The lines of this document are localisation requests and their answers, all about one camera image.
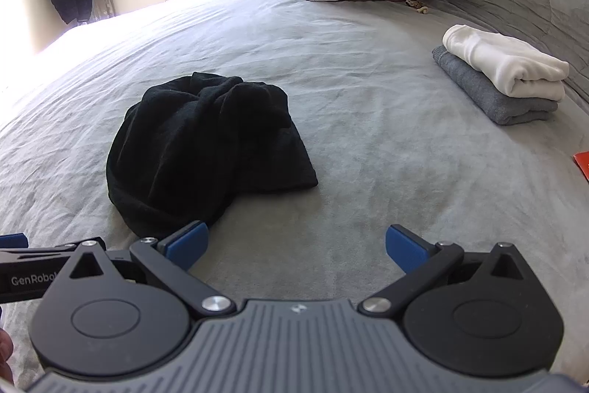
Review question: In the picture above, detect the folded white garment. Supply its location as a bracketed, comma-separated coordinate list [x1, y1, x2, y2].
[442, 25, 570, 98]

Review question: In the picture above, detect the person's left hand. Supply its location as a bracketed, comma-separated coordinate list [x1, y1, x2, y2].
[0, 329, 14, 385]

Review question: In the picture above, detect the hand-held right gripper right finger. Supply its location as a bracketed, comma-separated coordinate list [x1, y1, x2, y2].
[359, 224, 530, 320]

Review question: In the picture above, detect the grey bed sheet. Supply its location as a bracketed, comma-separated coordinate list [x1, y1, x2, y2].
[0, 0, 589, 393]

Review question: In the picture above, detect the folded grey garment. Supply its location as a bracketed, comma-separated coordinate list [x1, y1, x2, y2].
[431, 45, 560, 126]

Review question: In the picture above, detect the black t-shirt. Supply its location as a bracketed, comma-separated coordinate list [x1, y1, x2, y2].
[106, 71, 319, 240]

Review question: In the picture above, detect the red flat object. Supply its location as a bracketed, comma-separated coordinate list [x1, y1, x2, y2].
[574, 150, 589, 183]

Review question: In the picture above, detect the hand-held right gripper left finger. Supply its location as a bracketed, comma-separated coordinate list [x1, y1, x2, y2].
[68, 222, 236, 320]

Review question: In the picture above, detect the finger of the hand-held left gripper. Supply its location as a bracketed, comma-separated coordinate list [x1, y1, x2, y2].
[0, 233, 78, 265]

